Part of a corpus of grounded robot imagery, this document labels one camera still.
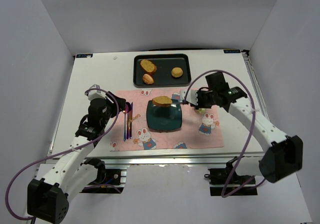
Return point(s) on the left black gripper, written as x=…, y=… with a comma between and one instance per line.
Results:
x=120, y=104

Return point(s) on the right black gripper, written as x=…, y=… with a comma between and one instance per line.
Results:
x=200, y=99

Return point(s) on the bread slice top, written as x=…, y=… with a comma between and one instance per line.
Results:
x=162, y=101

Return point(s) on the bread slice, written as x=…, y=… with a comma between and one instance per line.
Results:
x=148, y=66
x=162, y=101

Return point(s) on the metal food tongs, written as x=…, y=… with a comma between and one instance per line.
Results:
x=175, y=104

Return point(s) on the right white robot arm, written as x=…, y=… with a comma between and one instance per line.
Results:
x=283, y=154

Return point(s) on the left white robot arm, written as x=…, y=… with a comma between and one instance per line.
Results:
x=49, y=197

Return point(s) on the bread slice bottom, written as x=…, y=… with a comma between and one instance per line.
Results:
x=148, y=66

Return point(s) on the iridescent knife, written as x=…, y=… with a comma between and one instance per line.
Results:
x=130, y=121

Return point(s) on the pale green mug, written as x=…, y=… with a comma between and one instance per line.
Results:
x=200, y=110

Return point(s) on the small oval sesame bun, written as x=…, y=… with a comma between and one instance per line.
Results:
x=148, y=79

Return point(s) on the pink bunny placemat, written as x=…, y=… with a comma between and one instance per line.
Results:
x=197, y=131

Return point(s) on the round yellow bun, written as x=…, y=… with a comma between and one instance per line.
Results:
x=177, y=72

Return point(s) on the dark green square plate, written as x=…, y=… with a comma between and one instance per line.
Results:
x=163, y=119

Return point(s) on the black baking tray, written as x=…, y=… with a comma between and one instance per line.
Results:
x=164, y=64

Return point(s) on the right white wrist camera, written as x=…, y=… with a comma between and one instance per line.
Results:
x=190, y=98

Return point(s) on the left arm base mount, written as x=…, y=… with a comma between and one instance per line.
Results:
x=107, y=181

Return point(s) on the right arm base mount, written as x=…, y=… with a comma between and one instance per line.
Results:
x=218, y=176

